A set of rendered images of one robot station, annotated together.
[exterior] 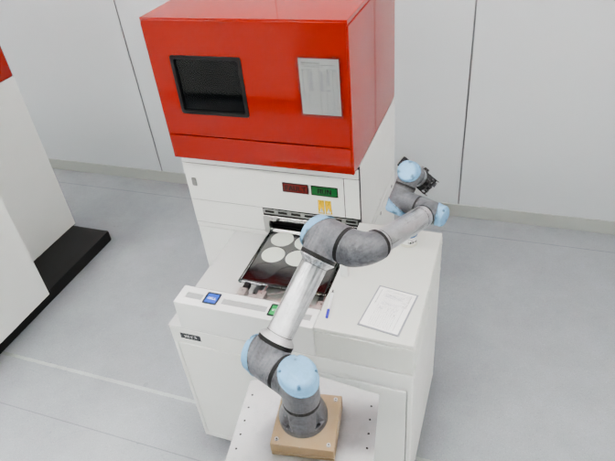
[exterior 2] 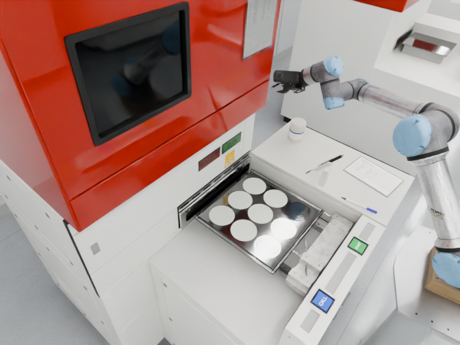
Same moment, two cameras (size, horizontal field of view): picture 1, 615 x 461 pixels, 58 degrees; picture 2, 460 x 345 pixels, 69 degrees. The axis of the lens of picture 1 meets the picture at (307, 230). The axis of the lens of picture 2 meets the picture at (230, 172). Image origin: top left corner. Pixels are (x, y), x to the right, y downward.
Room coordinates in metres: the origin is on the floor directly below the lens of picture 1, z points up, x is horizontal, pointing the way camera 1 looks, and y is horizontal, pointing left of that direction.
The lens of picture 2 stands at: (1.72, 0.92, 1.91)
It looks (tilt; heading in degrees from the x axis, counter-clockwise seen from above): 43 degrees down; 283
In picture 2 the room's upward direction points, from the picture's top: 4 degrees clockwise
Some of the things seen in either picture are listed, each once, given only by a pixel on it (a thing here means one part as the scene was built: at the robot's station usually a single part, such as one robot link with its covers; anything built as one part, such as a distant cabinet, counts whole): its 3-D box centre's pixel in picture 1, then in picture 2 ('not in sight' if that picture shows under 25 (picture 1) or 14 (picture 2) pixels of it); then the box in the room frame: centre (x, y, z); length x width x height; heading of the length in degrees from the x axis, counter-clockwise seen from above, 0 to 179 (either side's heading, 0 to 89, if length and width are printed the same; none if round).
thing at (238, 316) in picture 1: (247, 318); (336, 282); (1.48, 0.26, 0.89); 0.55 x 0.09 x 0.14; 67
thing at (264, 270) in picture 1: (296, 258); (260, 213); (1.79, 0.05, 0.90); 0.34 x 0.34 x 0.01; 67
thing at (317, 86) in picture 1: (283, 62); (103, 27); (2.36, 0.02, 1.52); 0.81 x 0.75 x 0.59; 67
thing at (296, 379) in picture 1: (297, 381); not in sight; (1.05, 0.08, 1.04); 0.13 x 0.12 x 0.14; 45
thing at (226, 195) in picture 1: (271, 198); (183, 191); (2.07, 0.15, 1.02); 0.82 x 0.03 x 0.40; 67
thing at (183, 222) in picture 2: (309, 229); (217, 190); (1.99, -0.01, 0.89); 0.44 x 0.02 x 0.10; 67
